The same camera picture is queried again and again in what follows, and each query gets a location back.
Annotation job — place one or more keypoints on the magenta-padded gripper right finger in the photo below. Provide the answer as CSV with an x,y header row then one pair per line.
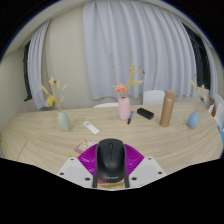
x,y
143,170

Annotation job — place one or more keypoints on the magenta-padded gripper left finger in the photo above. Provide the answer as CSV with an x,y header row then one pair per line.
x,y
80,170

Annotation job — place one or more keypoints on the black computer mouse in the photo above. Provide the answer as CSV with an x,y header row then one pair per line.
x,y
110,160

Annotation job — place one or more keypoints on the cartoon printed mouse pad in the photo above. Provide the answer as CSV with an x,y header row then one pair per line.
x,y
84,146

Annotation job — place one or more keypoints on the white remote control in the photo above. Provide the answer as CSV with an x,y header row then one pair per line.
x,y
91,127

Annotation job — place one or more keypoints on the green vase with yellow flowers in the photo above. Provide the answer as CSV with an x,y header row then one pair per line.
x,y
64,121

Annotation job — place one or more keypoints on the dark marker pen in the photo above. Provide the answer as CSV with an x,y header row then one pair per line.
x,y
129,117

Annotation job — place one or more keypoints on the black rectangular case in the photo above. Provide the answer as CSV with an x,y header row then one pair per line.
x,y
145,113

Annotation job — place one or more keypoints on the pink vase with flowers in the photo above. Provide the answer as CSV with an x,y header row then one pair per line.
x,y
124,109

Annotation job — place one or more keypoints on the copper brown drink bottle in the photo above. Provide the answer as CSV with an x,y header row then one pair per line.
x,y
166,110

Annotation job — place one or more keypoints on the white chair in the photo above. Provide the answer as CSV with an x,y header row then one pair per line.
x,y
153,97
106,105

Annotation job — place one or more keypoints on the blue vase with dried flowers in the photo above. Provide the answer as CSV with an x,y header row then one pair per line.
x,y
193,120

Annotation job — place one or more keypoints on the white chairs with blue seats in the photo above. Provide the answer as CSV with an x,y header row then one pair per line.
x,y
220,115

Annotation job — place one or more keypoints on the narrow white curtain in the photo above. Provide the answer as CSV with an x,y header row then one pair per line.
x,y
35,73
211,76

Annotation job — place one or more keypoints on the dark framed window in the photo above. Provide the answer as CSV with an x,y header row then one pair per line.
x,y
201,63
26,73

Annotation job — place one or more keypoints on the wide white curtain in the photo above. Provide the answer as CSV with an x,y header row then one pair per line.
x,y
133,50

